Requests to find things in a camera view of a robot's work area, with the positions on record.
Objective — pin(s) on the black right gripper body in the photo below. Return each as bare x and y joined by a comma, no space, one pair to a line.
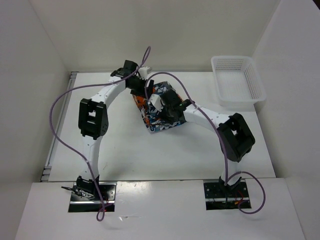
166,112

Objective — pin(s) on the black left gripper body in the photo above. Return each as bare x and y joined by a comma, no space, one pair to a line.
137,86

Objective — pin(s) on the colourful patterned shorts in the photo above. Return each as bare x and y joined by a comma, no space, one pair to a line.
154,120

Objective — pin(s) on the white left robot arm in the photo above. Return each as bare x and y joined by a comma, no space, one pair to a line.
93,118

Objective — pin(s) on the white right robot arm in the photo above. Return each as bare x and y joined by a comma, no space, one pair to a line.
234,135

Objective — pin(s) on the white plastic basket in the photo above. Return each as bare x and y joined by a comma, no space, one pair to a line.
237,81

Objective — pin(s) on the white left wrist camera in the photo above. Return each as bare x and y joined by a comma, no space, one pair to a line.
144,71

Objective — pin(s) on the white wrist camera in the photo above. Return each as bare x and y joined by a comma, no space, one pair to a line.
144,71
156,101

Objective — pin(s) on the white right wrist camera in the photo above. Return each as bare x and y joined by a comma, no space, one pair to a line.
156,101

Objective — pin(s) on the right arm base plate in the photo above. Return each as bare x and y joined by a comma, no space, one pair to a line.
217,198

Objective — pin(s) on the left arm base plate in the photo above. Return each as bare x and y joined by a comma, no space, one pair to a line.
81,202

